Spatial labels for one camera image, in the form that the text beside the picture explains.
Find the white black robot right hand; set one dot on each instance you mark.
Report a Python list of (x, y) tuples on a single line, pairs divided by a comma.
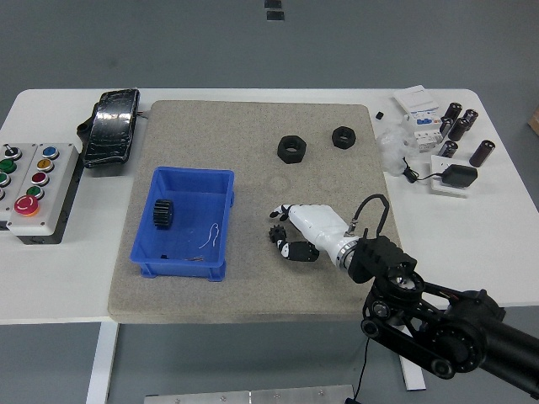
[(320, 223)]

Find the small black gear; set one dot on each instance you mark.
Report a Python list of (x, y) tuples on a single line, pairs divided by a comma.
[(275, 233)]

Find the large black gear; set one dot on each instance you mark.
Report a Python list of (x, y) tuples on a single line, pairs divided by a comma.
[(162, 214)]

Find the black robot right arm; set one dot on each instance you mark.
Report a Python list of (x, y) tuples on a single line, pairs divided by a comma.
[(463, 336)]

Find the large black hex nut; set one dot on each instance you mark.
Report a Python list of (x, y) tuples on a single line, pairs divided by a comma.
[(283, 153)]

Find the small black hex nut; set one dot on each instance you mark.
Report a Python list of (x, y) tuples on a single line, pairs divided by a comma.
[(337, 142)]

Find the brown cardboard box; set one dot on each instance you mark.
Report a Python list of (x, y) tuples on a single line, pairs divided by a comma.
[(535, 122)]

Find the black button box base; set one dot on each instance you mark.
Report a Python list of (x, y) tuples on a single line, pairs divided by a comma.
[(63, 227)]

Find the grey emergency-stop button box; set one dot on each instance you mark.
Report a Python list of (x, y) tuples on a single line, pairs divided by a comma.
[(63, 168)]

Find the grey-brown foam mat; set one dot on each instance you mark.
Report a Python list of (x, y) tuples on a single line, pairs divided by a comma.
[(295, 286)]

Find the crumpled clear plastic bag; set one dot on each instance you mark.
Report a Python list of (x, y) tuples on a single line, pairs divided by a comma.
[(389, 151)]

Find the white thread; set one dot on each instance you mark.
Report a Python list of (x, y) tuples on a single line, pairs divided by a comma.
[(205, 245)]

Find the blue plastic bin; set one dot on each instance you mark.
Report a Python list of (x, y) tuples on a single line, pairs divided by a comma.
[(189, 202)]

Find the dark brown cylindrical capacitor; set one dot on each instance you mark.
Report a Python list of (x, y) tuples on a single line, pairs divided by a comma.
[(445, 126), (458, 129), (452, 111), (447, 150), (482, 153), (470, 117)]

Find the white circuit breaker blue label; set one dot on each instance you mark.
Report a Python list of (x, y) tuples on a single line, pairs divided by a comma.
[(425, 120)]

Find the black power adapter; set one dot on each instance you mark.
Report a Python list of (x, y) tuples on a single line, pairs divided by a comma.
[(461, 176)]

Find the white table leg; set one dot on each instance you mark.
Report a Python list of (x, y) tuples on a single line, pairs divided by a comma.
[(101, 362), (414, 381)]

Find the silver metal floor plate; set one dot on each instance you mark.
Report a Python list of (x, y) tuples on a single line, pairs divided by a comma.
[(248, 396)]

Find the black floor marker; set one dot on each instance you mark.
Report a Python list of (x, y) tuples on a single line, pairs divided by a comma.
[(273, 3), (275, 15)]

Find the black tape-wrapped device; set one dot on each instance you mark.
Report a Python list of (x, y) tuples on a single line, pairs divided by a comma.
[(109, 130)]

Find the grey selector switch button box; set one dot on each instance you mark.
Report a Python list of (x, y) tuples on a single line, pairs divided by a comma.
[(23, 181)]

